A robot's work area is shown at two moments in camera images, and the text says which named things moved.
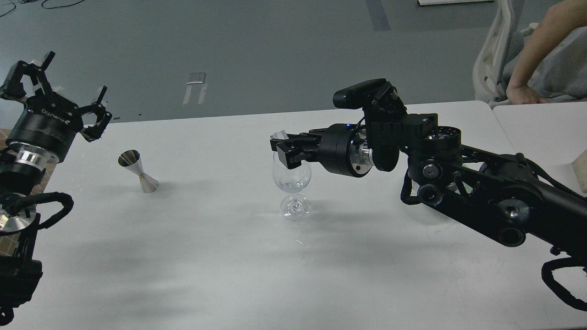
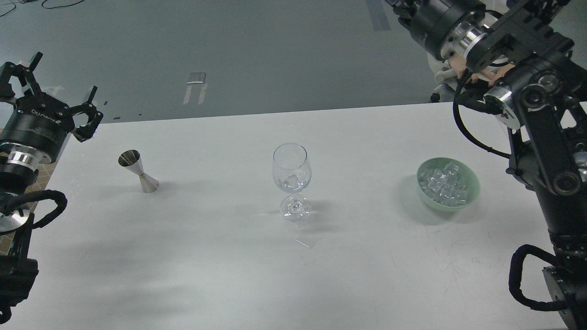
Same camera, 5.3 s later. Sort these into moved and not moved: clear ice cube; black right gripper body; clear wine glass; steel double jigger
Moved: clear ice cube; black right gripper body
Not moved: clear wine glass; steel double jigger
